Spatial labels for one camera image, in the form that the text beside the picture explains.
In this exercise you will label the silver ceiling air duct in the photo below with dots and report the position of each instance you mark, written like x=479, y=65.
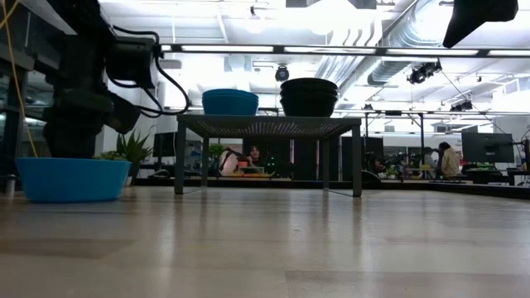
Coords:
x=406, y=29

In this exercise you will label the device with green lights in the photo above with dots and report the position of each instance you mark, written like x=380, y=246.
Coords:
x=271, y=164

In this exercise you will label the black ceiling spotlight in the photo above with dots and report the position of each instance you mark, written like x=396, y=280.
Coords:
x=461, y=106
x=422, y=72
x=282, y=73

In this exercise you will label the small green potted plant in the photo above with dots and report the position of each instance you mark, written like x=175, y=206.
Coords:
x=132, y=151

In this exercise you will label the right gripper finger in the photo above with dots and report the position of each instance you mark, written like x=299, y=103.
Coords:
x=480, y=12

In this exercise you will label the black computer monitor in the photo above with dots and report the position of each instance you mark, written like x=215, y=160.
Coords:
x=164, y=145
x=488, y=147

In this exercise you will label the overhead light bar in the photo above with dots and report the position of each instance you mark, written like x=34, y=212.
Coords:
x=331, y=49

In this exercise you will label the green background plant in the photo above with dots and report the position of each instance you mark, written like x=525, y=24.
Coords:
x=215, y=150

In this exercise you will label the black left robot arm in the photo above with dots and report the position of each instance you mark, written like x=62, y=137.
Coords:
x=78, y=20

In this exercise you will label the person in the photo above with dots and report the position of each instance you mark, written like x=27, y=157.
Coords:
x=449, y=160
x=253, y=156

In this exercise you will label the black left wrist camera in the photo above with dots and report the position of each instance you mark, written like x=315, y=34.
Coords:
x=130, y=62

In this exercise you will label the black background frame rail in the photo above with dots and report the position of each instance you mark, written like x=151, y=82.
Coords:
x=393, y=112

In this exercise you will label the grey perforated metal shelf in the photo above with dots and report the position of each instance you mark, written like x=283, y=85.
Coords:
x=269, y=122

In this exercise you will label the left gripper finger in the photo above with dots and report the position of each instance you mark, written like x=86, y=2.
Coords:
x=126, y=113
x=74, y=124

